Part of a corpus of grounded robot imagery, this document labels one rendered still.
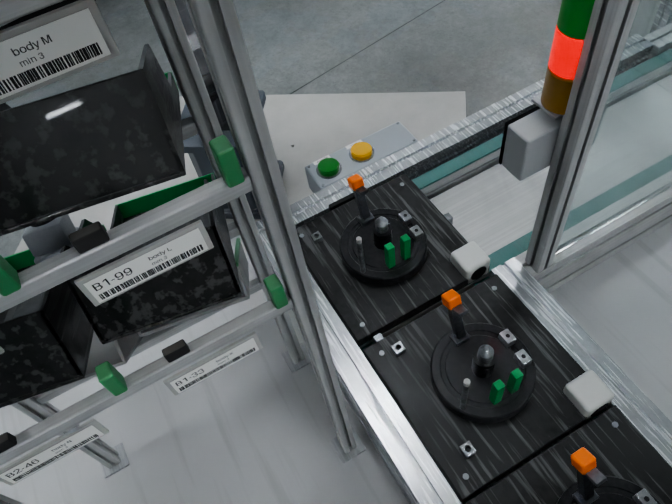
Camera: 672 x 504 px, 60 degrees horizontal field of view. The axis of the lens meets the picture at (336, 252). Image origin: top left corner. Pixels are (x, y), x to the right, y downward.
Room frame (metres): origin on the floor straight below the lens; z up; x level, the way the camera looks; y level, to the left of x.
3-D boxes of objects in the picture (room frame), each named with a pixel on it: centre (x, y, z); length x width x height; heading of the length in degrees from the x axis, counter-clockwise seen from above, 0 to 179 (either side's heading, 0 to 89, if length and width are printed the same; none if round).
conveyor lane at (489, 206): (0.63, -0.37, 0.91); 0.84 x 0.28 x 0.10; 110
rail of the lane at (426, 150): (0.79, -0.28, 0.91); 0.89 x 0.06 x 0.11; 110
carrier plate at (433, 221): (0.55, -0.08, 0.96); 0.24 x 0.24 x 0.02; 20
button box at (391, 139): (0.78, -0.08, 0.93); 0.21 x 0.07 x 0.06; 110
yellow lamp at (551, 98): (0.50, -0.30, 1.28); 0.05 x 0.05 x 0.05
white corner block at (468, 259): (0.49, -0.20, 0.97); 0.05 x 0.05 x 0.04; 20
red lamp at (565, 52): (0.50, -0.30, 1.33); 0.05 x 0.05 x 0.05
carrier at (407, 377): (0.31, -0.17, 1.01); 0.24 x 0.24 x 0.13; 20
